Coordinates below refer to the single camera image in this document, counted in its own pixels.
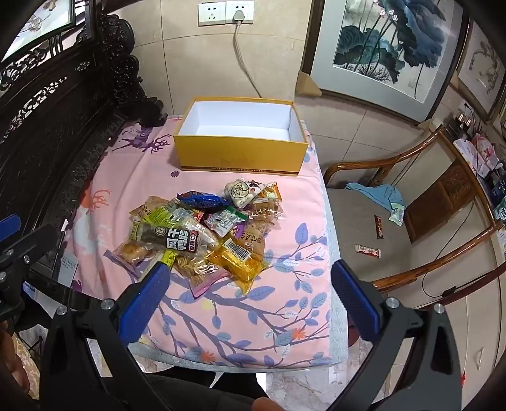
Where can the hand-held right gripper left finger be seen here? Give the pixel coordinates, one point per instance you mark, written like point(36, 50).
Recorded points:
point(146, 300)

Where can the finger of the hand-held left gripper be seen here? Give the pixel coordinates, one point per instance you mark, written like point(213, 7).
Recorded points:
point(10, 227)

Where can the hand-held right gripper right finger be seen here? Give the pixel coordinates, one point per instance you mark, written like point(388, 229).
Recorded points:
point(355, 294)

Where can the pink edged biscuit packet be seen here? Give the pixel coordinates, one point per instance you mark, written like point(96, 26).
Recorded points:
point(197, 272)

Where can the yellow cartoon biscuit packet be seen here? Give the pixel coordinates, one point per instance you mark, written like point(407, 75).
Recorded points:
point(269, 191)

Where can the yellow cardboard box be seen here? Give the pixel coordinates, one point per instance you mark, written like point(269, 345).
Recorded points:
point(237, 156)

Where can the red white candy packet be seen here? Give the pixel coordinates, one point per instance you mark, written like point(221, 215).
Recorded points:
point(367, 251)

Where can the purple edged bread packet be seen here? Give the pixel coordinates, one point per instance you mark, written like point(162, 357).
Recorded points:
point(132, 253)

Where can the dark label snack packet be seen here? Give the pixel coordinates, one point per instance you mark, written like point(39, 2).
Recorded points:
point(174, 237)

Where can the dark red candy bar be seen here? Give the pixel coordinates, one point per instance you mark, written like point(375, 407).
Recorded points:
point(379, 227)

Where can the lime green snack packet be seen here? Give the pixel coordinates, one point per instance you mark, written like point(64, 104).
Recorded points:
point(166, 215)

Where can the small green white packet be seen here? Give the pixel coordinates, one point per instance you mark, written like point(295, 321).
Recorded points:
point(396, 215)

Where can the brown snack packet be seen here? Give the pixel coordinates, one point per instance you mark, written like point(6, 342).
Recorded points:
point(144, 209)

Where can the yellow barcode snack packet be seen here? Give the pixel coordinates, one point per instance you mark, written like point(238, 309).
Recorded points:
point(237, 261)

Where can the carved dark wood bench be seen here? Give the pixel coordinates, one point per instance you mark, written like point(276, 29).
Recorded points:
point(59, 138)

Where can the light blue cloth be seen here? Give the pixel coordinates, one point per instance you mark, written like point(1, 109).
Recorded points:
point(375, 193)

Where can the person's dark pants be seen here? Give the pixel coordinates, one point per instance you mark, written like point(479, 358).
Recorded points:
point(205, 389)

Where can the green white snack packet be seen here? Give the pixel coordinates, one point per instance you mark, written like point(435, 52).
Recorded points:
point(223, 219)

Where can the blue snack packet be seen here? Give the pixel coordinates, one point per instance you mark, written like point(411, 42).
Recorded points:
point(201, 199)

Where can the brown paper cake packet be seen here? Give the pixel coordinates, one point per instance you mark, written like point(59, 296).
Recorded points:
point(251, 237)

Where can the clear cake packet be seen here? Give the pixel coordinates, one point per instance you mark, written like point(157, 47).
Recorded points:
point(265, 209)

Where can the wooden chair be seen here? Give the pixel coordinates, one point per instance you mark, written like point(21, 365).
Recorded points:
point(435, 197)

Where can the white round bun packet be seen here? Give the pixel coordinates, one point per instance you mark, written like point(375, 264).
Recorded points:
point(239, 191)

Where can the pink floral white bag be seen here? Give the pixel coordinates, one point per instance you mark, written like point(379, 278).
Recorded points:
point(480, 154)

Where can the framed flower glass panel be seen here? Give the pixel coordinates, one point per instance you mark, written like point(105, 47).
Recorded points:
point(35, 23)

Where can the cardboard corner protector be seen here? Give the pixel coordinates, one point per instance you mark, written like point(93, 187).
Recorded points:
point(306, 85)

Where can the framed lotus painting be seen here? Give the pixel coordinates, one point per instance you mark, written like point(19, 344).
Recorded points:
point(395, 47)

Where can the framed bird painting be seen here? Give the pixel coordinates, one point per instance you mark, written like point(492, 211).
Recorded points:
point(484, 67)

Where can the white wall socket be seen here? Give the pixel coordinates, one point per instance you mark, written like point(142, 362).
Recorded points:
point(247, 8)
point(212, 13)

